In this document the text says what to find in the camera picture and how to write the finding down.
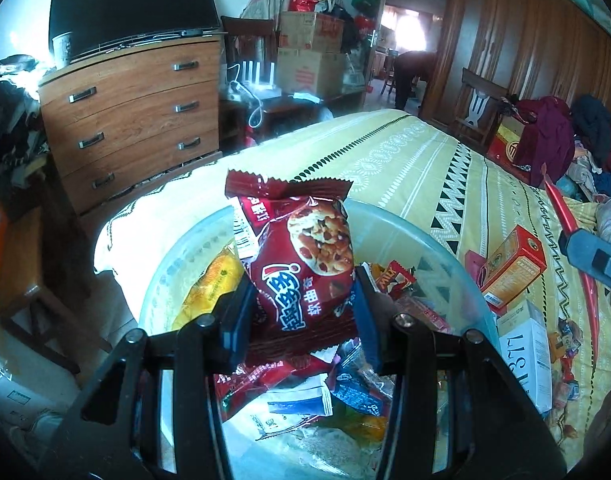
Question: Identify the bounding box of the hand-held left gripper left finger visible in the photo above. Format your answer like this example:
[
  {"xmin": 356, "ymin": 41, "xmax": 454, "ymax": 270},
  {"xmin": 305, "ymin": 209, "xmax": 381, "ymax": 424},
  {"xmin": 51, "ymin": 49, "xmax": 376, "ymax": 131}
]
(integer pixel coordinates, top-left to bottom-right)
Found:
[{"xmin": 40, "ymin": 275, "xmax": 258, "ymax": 480}]

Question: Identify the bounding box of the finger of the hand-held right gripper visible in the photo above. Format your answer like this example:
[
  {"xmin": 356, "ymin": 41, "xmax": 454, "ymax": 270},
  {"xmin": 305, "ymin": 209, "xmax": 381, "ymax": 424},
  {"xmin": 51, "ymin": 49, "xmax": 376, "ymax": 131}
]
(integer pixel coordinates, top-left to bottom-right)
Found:
[{"xmin": 558, "ymin": 227, "xmax": 611, "ymax": 303}]

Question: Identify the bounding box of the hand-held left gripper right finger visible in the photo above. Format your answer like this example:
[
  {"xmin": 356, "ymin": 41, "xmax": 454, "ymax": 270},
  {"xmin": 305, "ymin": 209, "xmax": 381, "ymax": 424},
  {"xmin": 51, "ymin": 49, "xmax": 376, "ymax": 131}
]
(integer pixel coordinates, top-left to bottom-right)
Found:
[{"xmin": 354, "ymin": 262, "xmax": 569, "ymax": 480}]

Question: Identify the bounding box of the red hoop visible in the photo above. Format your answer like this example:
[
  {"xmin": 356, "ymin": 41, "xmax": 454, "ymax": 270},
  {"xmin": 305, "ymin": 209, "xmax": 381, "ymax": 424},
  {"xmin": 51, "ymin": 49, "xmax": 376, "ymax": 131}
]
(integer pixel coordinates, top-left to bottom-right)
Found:
[{"xmin": 543, "ymin": 172, "xmax": 601, "ymax": 361}]

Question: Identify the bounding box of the red cookie packet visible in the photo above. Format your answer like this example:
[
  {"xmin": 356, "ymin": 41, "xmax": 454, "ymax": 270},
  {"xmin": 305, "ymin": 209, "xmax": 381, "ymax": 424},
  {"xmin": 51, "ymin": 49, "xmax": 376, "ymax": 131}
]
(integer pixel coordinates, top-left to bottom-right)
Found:
[{"xmin": 224, "ymin": 167, "xmax": 359, "ymax": 361}]

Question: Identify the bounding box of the clear plastic basin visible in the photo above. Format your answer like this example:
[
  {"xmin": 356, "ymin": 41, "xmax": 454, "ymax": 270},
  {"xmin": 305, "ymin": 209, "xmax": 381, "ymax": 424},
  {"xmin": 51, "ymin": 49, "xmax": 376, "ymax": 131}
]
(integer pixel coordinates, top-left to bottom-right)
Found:
[{"xmin": 138, "ymin": 199, "xmax": 501, "ymax": 480}]

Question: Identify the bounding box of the pile of small snacks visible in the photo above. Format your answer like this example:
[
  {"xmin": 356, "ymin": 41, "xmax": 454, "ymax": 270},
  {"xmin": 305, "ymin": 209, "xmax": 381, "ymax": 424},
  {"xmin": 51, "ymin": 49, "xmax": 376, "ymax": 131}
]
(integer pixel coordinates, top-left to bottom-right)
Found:
[{"xmin": 548, "ymin": 317, "xmax": 586, "ymax": 411}]

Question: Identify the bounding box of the yellow snack packet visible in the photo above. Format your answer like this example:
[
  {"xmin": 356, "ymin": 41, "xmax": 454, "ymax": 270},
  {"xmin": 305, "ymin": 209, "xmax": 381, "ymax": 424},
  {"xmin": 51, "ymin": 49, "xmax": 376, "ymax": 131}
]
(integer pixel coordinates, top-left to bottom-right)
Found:
[{"xmin": 180, "ymin": 250, "xmax": 246, "ymax": 331}]

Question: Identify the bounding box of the dark red snack packet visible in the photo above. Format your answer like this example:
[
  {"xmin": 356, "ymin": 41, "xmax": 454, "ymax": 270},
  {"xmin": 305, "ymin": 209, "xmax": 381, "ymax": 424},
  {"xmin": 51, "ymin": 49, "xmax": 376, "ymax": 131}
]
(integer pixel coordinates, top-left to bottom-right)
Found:
[{"xmin": 215, "ymin": 355, "xmax": 331, "ymax": 421}]

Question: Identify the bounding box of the blue snack packet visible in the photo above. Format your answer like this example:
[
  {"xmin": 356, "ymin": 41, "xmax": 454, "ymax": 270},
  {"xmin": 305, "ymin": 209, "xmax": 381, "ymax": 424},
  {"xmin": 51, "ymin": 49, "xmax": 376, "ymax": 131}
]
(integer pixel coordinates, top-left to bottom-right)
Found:
[{"xmin": 328, "ymin": 345, "xmax": 393, "ymax": 403}]

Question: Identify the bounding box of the small red snack packet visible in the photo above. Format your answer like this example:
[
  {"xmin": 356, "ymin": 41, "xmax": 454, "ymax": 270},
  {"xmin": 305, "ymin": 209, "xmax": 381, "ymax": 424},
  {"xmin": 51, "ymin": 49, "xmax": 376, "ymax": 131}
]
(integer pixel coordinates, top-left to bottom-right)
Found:
[{"xmin": 373, "ymin": 260, "xmax": 419, "ymax": 301}]

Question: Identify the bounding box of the pink snack packet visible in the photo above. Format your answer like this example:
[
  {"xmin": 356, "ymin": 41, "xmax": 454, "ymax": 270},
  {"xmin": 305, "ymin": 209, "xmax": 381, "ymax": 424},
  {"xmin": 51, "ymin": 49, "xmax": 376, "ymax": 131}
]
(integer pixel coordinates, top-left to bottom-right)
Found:
[{"xmin": 400, "ymin": 295, "xmax": 456, "ymax": 336}]

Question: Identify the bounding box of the orange red carton box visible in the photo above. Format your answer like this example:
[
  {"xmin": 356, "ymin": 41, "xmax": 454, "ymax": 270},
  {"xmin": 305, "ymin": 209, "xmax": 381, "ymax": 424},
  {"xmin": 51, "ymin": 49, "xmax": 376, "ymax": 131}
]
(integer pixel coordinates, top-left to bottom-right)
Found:
[{"xmin": 478, "ymin": 225, "xmax": 549, "ymax": 306}]

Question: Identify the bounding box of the orange snack packet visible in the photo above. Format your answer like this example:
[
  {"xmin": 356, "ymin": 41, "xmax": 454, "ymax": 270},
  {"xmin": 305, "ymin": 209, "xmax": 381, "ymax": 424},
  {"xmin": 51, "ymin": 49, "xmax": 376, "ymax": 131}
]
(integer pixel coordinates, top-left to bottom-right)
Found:
[{"xmin": 315, "ymin": 405, "xmax": 386, "ymax": 441}]

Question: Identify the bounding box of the white snack packet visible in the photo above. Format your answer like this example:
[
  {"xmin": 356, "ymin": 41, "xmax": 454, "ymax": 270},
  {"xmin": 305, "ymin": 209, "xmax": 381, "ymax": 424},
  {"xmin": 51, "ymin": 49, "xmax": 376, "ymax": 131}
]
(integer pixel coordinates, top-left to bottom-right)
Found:
[{"xmin": 255, "ymin": 385, "xmax": 333, "ymax": 441}]

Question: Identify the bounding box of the white carton box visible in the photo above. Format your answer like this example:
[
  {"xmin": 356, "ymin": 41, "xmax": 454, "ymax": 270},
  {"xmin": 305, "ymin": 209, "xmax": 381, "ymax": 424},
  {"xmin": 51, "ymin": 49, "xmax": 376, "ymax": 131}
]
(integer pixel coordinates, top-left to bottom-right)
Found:
[{"xmin": 495, "ymin": 300, "xmax": 553, "ymax": 416}]

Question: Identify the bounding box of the flat red snack packet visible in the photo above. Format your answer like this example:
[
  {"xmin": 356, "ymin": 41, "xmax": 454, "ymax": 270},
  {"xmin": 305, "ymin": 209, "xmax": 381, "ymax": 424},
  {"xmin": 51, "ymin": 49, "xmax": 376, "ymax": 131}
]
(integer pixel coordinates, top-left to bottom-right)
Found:
[{"xmin": 464, "ymin": 250, "xmax": 489, "ymax": 281}]

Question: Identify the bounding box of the maroon garment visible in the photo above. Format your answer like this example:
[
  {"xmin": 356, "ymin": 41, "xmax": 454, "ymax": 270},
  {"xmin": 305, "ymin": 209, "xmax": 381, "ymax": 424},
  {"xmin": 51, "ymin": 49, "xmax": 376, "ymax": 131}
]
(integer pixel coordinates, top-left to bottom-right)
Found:
[{"xmin": 513, "ymin": 95, "xmax": 579, "ymax": 186}]

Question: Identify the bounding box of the dark blue garment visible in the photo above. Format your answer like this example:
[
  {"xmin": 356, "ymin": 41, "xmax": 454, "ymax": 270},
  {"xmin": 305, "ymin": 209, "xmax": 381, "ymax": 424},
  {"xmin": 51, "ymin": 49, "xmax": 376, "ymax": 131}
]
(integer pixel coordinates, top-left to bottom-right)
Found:
[{"xmin": 570, "ymin": 94, "xmax": 611, "ymax": 161}]

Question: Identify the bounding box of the red gift box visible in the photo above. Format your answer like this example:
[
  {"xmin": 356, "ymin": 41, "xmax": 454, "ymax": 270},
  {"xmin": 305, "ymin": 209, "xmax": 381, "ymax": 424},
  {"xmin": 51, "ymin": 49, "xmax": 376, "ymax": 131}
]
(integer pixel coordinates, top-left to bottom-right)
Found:
[{"xmin": 488, "ymin": 120, "xmax": 533, "ymax": 171}]

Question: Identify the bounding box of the wooden chair with carved back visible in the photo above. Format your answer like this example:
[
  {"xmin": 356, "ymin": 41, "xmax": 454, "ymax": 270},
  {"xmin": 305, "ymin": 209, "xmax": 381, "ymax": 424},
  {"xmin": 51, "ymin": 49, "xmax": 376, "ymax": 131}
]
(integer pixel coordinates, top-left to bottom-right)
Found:
[{"xmin": 453, "ymin": 67, "xmax": 509, "ymax": 148}]

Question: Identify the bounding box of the wooden stool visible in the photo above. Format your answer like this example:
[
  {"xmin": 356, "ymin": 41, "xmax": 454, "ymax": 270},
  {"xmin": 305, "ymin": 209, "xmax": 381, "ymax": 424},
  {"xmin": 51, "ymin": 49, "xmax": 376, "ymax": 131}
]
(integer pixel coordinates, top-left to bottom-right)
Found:
[{"xmin": 0, "ymin": 205, "xmax": 111, "ymax": 376}]

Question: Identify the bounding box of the dark side table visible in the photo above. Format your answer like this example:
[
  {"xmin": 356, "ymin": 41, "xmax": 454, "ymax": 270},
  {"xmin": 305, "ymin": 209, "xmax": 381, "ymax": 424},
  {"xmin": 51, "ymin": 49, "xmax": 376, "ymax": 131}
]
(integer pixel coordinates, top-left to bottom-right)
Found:
[{"xmin": 220, "ymin": 85, "xmax": 366, "ymax": 151}]

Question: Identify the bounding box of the wooden dresser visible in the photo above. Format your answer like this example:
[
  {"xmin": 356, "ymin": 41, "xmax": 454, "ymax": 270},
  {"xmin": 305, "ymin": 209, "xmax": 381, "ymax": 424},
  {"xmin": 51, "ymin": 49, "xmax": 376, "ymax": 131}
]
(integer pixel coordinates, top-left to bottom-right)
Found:
[{"xmin": 38, "ymin": 35, "xmax": 223, "ymax": 216}]

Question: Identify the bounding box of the wooden wardrobe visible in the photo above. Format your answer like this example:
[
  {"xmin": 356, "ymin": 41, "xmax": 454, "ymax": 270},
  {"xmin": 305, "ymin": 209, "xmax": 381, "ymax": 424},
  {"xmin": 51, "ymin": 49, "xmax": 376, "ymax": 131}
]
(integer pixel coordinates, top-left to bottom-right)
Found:
[{"xmin": 425, "ymin": 0, "xmax": 611, "ymax": 151}]

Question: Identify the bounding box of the white router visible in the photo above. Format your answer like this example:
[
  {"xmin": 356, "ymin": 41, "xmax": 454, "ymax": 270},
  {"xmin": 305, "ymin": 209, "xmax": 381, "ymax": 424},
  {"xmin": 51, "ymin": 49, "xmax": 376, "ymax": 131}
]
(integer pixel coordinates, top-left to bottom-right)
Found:
[{"xmin": 228, "ymin": 59, "xmax": 281, "ymax": 101}]

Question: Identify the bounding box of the large cardboard box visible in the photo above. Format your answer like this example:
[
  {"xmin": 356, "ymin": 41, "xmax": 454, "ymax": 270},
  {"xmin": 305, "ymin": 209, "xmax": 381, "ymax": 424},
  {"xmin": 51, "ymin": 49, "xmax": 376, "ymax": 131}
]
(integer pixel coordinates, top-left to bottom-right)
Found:
[{"xmin": 275, "ymin": 47, "xmax": 349, "ymax": 98}]

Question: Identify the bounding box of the dark wooden chair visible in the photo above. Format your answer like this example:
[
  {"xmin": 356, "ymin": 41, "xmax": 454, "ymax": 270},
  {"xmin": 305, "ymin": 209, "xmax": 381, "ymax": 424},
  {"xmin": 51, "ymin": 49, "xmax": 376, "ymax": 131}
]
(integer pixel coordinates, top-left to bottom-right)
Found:
[{"xmin": 220, "ymin": 15, "xmax": 276, "ymax": 91}]

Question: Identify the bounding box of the pile of dark clothes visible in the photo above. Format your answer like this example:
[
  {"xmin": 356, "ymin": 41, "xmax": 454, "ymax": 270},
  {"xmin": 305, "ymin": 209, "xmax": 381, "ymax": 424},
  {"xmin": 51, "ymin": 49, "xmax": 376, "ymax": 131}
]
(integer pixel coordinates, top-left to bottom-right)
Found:
[{"xmin": 0, "ymin": 55, "xmax": 48, "ymax": 211}]

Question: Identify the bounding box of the small cardboard box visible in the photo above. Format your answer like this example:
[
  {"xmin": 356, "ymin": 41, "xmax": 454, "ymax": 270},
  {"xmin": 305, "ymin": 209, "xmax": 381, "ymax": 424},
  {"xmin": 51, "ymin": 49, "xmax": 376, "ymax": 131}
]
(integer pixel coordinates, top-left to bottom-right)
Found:
[{"xmin": 278, "ymin": 10, "xmax": 346, "ymax": 53}]

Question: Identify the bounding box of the paper cup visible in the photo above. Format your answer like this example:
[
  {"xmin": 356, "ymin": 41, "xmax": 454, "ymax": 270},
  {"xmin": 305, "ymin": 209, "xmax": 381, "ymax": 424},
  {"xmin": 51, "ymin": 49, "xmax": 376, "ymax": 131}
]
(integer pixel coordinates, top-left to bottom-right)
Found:
[{"xmin": 51, "ymin": 32, "xmax": 75, "ymax": 68}]

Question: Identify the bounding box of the black television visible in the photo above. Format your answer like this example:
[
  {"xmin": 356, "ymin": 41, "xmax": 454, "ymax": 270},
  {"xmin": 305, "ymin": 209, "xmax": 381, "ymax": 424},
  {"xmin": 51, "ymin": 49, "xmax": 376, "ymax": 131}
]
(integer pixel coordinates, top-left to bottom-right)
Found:
[{"xmin": 48, "ymin": 0, "xmax": 221, "ymax": 61}]

